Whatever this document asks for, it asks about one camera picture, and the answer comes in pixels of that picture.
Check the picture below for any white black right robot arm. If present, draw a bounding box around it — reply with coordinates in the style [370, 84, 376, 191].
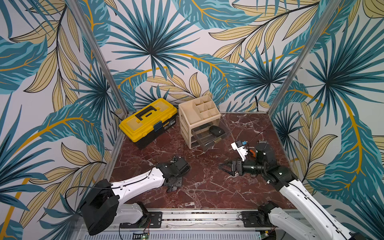
[219, 141, 365, 240]

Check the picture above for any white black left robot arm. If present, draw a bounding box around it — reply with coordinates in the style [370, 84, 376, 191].
[80, 156, 191, 236]

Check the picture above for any beige drawer organizer cabinet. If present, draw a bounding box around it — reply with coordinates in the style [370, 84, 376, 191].
[178, 96, 221, 149]

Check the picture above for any yellow black toolbox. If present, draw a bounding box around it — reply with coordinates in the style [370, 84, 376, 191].
[119, 98, 178, 149]

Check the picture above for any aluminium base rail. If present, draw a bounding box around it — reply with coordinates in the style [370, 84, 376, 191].
[70, 209, 299, 240]

